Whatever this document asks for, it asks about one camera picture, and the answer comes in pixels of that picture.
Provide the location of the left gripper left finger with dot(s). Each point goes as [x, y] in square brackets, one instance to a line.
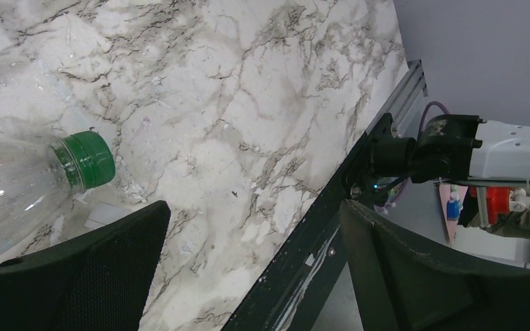
[97, 281]

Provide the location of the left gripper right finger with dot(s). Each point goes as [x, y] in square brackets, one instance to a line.
[404, 281]

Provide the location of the green white label bottle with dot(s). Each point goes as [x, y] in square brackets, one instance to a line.
[37, 178]

